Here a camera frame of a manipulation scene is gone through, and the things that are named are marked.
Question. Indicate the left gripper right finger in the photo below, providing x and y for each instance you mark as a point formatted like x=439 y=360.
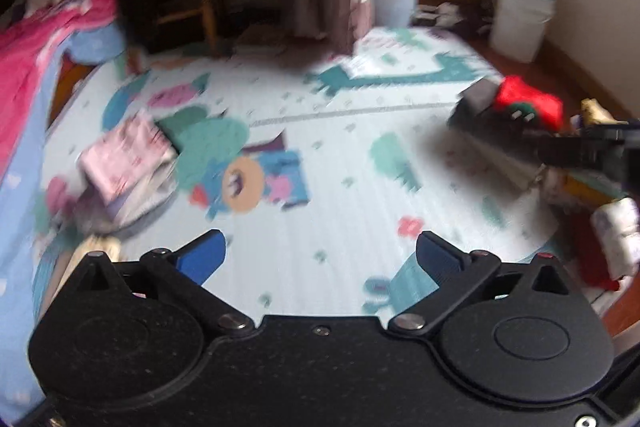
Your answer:
x=465 y=278

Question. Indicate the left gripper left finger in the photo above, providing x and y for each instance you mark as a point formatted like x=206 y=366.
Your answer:
x=160 y=295

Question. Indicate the red knit garment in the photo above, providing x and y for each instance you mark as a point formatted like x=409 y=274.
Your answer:
x=516 y=98

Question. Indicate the pile of unfolded clothes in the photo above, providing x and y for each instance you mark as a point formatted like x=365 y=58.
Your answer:
x=127 y=178

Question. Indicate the yellow folded garment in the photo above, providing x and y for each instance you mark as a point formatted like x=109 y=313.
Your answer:
x=588 y=190

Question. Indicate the white patterned folded garment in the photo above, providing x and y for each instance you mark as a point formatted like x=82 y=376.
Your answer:
x=617 y=229

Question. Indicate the cream folded garment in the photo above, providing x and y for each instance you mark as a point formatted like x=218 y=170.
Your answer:
x=517 y=162

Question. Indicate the white bin teal lid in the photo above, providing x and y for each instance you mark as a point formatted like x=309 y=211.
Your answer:
x=519 y=26

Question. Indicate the cartoon print play mat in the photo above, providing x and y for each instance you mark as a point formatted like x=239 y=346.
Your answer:
x=320 y=170

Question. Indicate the pink and blue blanket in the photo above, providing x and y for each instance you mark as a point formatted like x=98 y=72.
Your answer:
x=31 y=56

